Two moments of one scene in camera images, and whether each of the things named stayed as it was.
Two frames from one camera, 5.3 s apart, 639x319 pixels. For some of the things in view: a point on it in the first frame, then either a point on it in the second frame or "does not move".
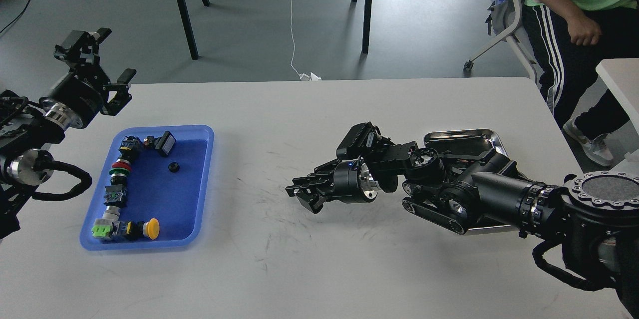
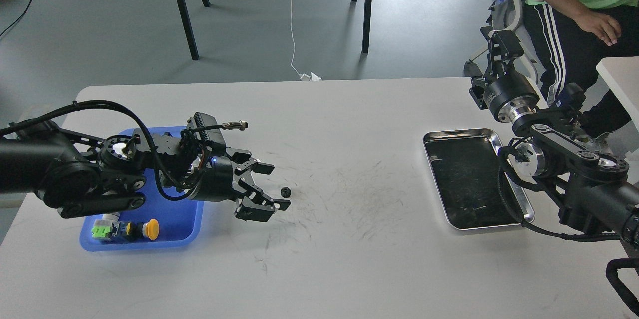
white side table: (622, 76) does not move
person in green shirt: (576, 13) does not move
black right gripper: (352, 183) -> (509, 96)
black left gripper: (74, 101) -> (217, 185)
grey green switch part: (109, 225) does not move
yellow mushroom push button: (136, 230) does not move
